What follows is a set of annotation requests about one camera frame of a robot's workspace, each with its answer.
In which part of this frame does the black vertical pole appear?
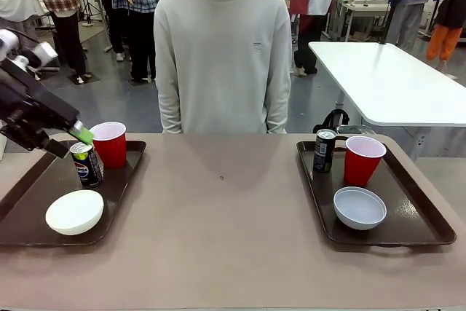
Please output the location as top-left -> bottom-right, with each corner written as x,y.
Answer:
380,0 -> 403,44

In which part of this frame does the person's left forearm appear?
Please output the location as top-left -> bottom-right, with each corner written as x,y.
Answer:
264,81 -> 292,134

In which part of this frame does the white round bowl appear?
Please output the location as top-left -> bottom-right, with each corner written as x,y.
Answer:
333,186 -> 387,231
44,189 -> 106,237

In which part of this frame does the bystander in orange trousers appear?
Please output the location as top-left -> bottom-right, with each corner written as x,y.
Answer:
425,0 -> 466,63

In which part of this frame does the black Pepsi soda can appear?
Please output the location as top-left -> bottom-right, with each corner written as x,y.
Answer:
70,142 -> 105,189
312,128 -> 338,173

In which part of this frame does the person's cream sweater torso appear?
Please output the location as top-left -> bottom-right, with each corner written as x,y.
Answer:
153,0 -> 292,134

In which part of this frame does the red plastic party cup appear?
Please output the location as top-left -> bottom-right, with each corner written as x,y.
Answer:
344,135 -> 387,186
89,121 -> 127,170

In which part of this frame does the person's right forearm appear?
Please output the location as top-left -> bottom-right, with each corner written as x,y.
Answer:
157,81 -> 183,134

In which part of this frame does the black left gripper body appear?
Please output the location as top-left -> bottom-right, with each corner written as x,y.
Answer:
0,59 -> 81,151

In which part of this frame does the brown plastic serving tray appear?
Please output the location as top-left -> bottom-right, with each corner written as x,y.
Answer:
296,138 -> 458,248
0,139 -> 147,247

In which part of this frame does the grey background workbench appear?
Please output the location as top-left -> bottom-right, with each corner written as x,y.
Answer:
333,0 -> 391,42

